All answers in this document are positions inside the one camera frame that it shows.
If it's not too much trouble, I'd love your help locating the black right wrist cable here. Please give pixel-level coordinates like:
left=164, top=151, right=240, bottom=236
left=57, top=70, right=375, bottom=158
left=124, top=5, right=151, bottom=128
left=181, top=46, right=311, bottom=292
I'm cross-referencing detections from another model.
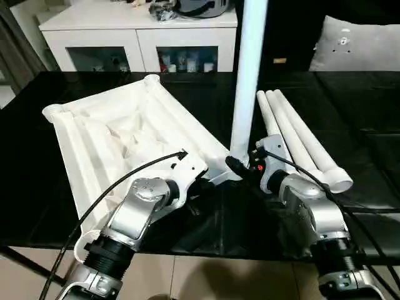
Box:
left=256, top=149, right=400, bottom=273

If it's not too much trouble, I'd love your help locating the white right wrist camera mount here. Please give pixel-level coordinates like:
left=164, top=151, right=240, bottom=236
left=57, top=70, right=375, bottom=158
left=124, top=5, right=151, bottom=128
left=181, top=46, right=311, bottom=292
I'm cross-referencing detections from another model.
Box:
left=255, top=134, right=287, bottom=195

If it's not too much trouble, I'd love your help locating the black work mat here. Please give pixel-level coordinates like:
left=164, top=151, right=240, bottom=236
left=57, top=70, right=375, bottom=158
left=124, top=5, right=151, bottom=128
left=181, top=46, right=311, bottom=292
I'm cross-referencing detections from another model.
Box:
left=0, top=71, right=400, bottom=262

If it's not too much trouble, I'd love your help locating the white plastic table top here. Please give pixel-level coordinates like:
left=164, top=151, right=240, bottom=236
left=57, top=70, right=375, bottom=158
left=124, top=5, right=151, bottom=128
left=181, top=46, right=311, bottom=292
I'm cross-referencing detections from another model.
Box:
left=41, top=74, right=249, bottom=263

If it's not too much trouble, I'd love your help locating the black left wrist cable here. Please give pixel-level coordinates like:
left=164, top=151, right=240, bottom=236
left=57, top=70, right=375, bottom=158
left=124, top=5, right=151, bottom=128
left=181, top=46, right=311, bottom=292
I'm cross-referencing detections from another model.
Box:
left=39, top=149, right=190, bottom=300

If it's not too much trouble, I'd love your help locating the grey helmet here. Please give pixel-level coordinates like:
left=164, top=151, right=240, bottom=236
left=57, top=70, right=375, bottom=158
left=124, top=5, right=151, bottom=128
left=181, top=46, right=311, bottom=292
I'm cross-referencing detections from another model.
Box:
left=177, top=0, right=231, bottom=16

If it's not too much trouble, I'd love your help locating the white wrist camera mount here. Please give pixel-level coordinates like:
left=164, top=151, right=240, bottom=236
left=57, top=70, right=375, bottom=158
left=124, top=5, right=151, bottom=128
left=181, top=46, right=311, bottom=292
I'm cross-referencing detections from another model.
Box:
left=168, top=154, right=209, bottom=217
left=255, top=134, right=287, bottom=195

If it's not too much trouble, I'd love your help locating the grey cushion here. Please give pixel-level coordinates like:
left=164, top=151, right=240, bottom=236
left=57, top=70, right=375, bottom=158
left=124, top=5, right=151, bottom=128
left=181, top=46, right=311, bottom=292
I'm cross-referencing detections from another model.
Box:
left=309, top=14, right=400, bottom=73

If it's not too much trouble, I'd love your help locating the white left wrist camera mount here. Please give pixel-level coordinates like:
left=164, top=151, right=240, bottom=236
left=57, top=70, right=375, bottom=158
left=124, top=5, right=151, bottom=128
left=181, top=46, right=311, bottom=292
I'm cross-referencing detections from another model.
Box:
left=168, top=154, right=209, bottom=217

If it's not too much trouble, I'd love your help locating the black speaker with gold label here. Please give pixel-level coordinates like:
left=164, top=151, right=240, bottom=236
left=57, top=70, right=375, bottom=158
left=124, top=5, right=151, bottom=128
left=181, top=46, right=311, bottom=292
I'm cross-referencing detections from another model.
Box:
left=236, top=0, right=315, bottom=73

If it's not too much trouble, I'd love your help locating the white sideboard with glass doors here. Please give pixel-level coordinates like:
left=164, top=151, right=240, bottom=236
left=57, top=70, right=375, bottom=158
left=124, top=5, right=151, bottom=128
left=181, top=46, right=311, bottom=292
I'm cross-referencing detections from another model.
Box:
left=39, top=4, right=238, bottom=73

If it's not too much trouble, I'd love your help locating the black metal frame leg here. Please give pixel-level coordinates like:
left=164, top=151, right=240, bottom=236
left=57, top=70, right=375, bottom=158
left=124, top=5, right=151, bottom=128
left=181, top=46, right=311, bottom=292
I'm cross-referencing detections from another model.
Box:
left=0, top=246, right=66, bottom=285

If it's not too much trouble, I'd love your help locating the grey curtain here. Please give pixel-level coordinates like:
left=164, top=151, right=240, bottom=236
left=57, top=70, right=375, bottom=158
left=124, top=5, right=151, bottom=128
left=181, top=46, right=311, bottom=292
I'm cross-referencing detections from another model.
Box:
left=0, top=0, right=60, bottom=91

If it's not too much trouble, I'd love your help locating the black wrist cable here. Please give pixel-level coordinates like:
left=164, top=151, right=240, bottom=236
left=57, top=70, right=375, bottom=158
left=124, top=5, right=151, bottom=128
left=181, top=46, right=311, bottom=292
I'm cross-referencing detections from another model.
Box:
left=256, top=149, right=400, bottom=273
left=39, top=149, right=190, bottom=300

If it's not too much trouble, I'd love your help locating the white plastic table leg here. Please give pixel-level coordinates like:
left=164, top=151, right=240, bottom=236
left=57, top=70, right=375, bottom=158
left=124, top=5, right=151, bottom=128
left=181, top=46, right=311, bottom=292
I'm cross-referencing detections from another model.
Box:
left=229, top=0, right=270, bottom=165
left=256, top=90, right=281, bottom=140
left=273, top=89, right=354, bottom=194
left=264, top=89, right=332, bottom=188

